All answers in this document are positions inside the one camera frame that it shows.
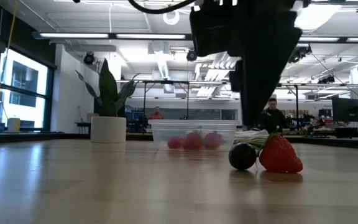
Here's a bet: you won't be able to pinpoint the clear plastic tupperware container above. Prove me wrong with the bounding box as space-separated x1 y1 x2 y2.
147 119 241 152

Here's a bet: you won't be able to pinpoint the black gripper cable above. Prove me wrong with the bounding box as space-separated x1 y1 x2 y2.
127 0 198 15

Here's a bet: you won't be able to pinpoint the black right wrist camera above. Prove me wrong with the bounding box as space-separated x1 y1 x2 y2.
189 6 244 57

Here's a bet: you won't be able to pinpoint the cream cup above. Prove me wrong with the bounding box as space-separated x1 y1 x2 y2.
7 117 21 133

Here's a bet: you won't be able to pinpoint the white ceiling ring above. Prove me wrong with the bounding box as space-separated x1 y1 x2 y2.
162 9 180 26

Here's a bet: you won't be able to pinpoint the black computer monitor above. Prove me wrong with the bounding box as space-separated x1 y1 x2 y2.
331 97 358 124

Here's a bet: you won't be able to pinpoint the dark round fruit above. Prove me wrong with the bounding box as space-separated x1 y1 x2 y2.
228 142 257 171

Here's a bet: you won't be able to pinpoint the thin yellow cord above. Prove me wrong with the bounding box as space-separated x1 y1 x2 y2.
0 0 17 116

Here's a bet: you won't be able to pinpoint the person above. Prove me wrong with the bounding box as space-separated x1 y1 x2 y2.
147 106 166 121
257 97 288 135

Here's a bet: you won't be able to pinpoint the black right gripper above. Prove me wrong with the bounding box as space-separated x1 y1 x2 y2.
228 0 303 127

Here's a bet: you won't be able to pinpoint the folded white plaid towel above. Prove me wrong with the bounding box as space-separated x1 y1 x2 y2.
234 129 270 144

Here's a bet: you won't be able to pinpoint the black background rig frame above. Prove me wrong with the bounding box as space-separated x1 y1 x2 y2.
278 83 301 121
141 80 191 121

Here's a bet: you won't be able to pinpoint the red fruits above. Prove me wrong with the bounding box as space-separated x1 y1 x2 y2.
182 131 204 151

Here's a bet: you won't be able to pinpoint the green snake plant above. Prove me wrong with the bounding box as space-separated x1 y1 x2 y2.
75 58 141 118

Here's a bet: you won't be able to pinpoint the red strawberry with leaves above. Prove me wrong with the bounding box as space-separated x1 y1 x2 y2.
203 131 224 150
253 132 304 174

